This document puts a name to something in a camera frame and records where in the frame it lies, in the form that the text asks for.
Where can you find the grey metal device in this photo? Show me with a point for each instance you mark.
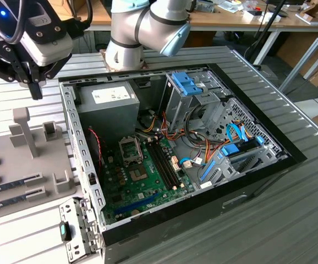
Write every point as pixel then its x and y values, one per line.
pixel 205 6

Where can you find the black stand pole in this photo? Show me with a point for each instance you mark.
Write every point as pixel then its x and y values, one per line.
pixel 275 16

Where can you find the green motherboard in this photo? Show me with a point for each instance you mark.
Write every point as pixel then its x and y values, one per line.
pixel 152 189

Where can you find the white power connector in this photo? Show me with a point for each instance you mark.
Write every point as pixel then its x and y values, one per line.
pixel 151 112

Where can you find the silver coin battery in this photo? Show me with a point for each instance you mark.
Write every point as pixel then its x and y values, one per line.
pixel 135 212

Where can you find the cardboard box on desk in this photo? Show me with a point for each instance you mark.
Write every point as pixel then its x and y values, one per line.
pixel 71 6

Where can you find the grey parts rack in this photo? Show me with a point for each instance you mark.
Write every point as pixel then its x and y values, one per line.
pixel 16 167

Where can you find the blue expansion slot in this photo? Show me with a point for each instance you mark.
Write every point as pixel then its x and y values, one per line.
pixel 137 204

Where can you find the blue plastic drive bracket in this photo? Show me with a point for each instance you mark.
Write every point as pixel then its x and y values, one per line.
pixel 185 82

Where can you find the blue disk carrier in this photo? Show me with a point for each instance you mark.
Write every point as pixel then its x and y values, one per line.
pixel 229 150

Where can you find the large brown cardboard box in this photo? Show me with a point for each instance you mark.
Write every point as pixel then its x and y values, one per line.
pixel 293 49

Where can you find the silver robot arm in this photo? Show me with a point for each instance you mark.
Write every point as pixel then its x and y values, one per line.
pixel 126 27

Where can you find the dark RAM stick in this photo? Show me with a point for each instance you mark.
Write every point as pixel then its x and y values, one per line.
pixel 2 187
pixel 2 203

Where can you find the teal black latch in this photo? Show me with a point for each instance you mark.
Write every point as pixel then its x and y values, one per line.
pixel 63 231

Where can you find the wooden desk with white legs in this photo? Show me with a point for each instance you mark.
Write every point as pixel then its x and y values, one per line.
pixel 291 22

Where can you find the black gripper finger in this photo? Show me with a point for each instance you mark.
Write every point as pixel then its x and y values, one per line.
pixel 53 72
pixel 18 70

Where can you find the white flat box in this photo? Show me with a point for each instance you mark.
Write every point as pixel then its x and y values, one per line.
pixel 251 17

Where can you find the grey metal drive cage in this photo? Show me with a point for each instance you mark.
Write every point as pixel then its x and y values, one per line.
pixel 181 110

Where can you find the black open PC case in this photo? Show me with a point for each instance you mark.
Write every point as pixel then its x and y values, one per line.
pixel 175 222

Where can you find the grey metal slot bracket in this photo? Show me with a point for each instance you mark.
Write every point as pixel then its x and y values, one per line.
pixel 65 211

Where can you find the grey metal disk bay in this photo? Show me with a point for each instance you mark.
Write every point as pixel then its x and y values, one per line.
pixel 222 167

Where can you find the grey power supply unit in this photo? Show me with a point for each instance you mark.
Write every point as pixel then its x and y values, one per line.
pixel 106 118

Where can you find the aluminium profile frame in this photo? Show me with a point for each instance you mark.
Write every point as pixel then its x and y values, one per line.
pixel 300 64

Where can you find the CPU socket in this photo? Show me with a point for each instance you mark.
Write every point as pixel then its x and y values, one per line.
pixel 138 173

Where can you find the cardboard packaging tray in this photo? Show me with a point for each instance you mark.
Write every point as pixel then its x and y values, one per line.
pixel 311 9

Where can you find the white camera in black bracket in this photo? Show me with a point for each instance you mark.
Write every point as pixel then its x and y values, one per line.
pixel 46 52

